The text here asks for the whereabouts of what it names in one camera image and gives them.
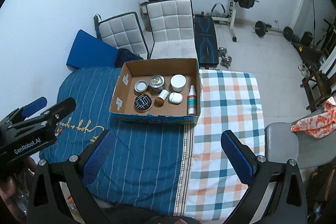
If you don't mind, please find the open cardboard box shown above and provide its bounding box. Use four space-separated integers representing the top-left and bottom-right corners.
109 58 202 124

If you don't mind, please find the white earbuds case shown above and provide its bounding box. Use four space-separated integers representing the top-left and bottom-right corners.
169 92 183 105

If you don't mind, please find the blue foam cushion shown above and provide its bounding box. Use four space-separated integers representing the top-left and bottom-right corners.
66 30 118 69

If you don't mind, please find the chrome dumbbell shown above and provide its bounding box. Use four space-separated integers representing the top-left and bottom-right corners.
218 47 232 69

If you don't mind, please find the brown egg-shaped object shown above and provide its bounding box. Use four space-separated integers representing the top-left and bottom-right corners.
154 97 165 107

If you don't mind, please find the small silver tin white lid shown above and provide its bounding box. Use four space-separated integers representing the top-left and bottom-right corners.
134 80 148 93

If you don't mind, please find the white spray bottle teal label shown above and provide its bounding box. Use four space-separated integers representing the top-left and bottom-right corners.
187 85 197 115

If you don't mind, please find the person's left hand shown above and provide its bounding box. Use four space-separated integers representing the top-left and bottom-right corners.
1 157 37 223

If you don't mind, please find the black blue weight bench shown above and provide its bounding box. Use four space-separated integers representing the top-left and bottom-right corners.
194 15 219 68

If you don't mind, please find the white weight rack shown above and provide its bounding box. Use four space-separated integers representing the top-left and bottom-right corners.
210 0 239 42

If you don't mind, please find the barbell on floor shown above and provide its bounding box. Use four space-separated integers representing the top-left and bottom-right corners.
253 20 294 42

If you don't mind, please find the orange white floral cloth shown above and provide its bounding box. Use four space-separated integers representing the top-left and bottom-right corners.
291 97 336 139

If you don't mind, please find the large white round jar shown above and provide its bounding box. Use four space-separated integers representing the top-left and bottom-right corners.
170 75 187 93

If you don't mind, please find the black patterned round tin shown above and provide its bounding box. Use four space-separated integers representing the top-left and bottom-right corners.
134 94 153 112

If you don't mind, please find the white quilted chair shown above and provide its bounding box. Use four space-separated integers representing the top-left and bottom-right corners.
93 12 150 59
146 0 197 59

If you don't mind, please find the right white quilted chair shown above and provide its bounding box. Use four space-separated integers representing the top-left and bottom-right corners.
146 0 197 59

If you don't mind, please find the blue striped blanket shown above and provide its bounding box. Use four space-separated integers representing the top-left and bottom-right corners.
39 68 193 215

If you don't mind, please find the checkered plaid sheet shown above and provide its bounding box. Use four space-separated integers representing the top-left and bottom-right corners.
173 69 265 221

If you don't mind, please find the dark wooden chair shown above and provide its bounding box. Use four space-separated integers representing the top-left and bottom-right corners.
300 61 335 112

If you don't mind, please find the white cylindrical container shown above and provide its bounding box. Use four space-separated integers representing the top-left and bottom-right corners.
158 89 169 101

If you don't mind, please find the grey armchair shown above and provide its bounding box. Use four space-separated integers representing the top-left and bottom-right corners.
264 121 335 169

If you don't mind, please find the left white quilted chair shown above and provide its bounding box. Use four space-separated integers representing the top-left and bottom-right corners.
93 12 150 59

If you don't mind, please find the silver tin candle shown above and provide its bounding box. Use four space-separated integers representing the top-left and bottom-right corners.
149 75 165 92

